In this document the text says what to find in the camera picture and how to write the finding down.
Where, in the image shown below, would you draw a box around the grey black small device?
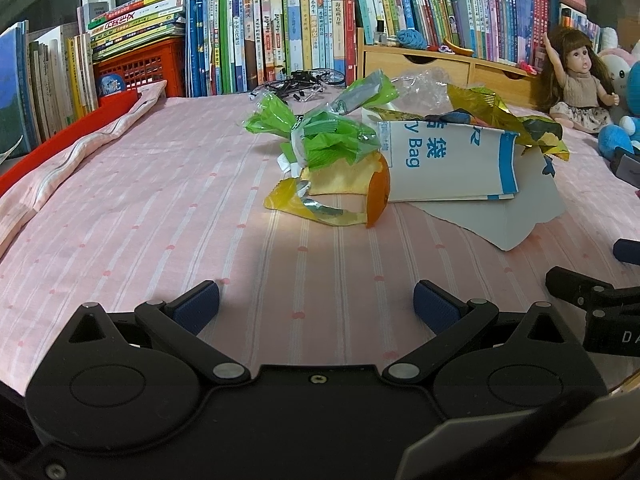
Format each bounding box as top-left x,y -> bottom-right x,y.
610,148 -> 640,188

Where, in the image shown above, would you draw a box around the middle upright book row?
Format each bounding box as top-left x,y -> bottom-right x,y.
184,0 -> 357,98

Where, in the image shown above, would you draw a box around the green plastic wrapper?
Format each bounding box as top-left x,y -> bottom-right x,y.
243,70 -> 398,170

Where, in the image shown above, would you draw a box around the stack of flat books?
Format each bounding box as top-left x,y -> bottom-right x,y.
87,0 -> 186,63

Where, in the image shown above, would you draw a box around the left upright book group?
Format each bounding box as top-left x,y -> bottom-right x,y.
0,20 -> 99,160

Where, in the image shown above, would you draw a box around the white blue sanitary bag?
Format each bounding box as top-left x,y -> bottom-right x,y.
362,112 -> 518,202

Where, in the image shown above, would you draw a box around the upright book row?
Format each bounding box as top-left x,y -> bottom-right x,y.
184,0 -> 357,98
352,0 -> 553,75

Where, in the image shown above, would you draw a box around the right upright book row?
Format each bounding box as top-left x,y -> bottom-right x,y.
352,0 -> 553,75

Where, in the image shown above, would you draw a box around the clear plastic bag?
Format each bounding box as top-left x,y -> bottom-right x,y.
392,67 -> 451,107

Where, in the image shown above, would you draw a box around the blue yarn ball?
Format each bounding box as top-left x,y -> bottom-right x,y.
396,28 -> 428,50

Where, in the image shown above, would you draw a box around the yellow foil wrapper strip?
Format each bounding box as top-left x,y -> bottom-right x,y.
264,177 -> 390,229

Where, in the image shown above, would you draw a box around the blue Doraemon plush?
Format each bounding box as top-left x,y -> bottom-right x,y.
598,62 -> 640,162

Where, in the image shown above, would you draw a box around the brown-haired doll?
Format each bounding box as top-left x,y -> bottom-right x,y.
537,26 -> 620,136

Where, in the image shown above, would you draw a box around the wooden drawer organizer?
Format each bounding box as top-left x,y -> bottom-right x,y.
357,28 -> 536,108

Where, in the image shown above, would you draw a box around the gold foil wrapper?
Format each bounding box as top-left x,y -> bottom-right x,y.
370,84 -> 570,162

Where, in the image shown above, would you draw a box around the red plastic basket left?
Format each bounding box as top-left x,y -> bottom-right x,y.
93,37 -> 186,99

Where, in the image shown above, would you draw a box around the red tray box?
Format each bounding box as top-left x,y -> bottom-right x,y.
0,89 -> 140,194

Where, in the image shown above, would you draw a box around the pink white bunny plush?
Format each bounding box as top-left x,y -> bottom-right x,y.
599,27 -> 639,124

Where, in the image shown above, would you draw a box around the large white paper sheet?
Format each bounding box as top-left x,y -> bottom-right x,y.
412,145 -> 565,252

